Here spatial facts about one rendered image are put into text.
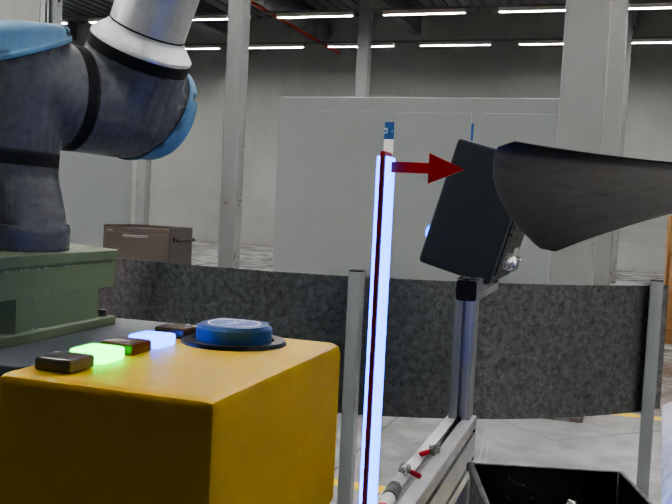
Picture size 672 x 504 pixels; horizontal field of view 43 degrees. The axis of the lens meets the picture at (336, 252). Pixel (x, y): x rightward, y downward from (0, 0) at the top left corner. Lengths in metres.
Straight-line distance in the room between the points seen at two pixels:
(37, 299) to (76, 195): 9.63
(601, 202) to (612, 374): 2.12
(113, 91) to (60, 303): 0.23
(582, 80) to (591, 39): 0.23
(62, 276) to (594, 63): 4.35
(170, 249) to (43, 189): 6.46
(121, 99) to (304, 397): 0.60
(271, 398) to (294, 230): 6.84
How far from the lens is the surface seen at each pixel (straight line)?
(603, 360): 2.76
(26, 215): 0.90
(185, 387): 0.35
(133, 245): 7.48
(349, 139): 7.07
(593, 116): 5.01
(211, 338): 0.44
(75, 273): 0.94
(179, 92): 1.00
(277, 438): 0.39
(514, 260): 1.28
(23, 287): 0.87
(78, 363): 0.37
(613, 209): 0.72
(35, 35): 0.92
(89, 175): 10.71
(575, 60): 5.07
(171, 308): 2.68
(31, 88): 0.91
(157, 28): 0.97
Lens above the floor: 1.15
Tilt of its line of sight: 3 degrees down
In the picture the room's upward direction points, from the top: 3 degrees clockwise
